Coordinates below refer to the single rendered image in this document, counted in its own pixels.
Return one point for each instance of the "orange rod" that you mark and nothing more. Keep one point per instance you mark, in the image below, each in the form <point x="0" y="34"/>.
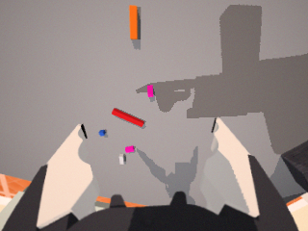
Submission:
<point x="133" y="22"/>

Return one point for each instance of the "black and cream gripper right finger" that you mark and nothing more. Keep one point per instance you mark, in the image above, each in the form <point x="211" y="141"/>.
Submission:
<point x="237" y="188"/>

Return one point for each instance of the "magenta rod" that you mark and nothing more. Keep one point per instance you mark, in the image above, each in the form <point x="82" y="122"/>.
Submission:
<point x="150" y="91"/>
<point x="129" y="149"/>

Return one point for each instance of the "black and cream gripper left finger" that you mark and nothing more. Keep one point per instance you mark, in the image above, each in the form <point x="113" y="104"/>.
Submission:
<point x="62" y="192"/>

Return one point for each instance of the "red rod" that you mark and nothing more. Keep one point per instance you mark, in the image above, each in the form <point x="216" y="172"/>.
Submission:
<point x="127" y="117"/>

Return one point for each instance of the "small blue cube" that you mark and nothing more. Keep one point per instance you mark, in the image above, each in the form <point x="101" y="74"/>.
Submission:
<point x="102" y="132"/>

